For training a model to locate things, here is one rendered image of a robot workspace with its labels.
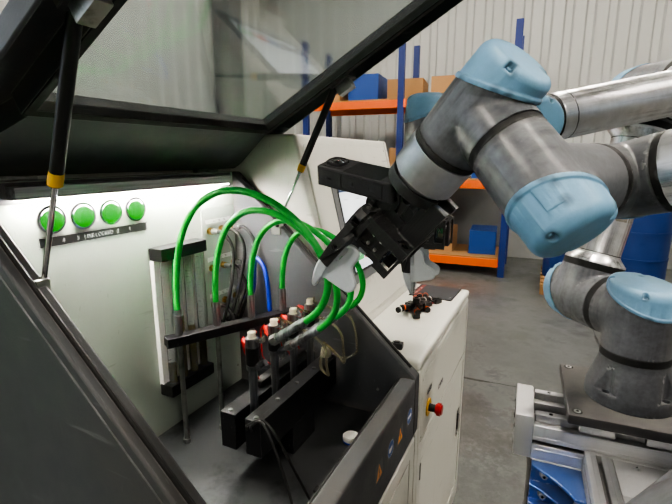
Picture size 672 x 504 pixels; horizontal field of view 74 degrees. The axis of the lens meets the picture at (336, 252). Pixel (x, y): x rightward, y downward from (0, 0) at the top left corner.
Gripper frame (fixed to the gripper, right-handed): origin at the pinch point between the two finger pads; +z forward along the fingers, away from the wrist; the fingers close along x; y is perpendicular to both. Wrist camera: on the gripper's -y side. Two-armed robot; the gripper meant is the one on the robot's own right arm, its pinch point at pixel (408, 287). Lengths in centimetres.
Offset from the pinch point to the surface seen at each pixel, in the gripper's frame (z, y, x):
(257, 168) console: -21, -51, 23
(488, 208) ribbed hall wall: 51, -66, 628
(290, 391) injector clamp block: 26.4, -25.0, -3.8
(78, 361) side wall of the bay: 3, -32, -46
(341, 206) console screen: -10, -33, 40
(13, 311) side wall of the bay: -3, -44, -47
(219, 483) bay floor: 41, -33, -19
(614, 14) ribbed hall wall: -205, 71, 641
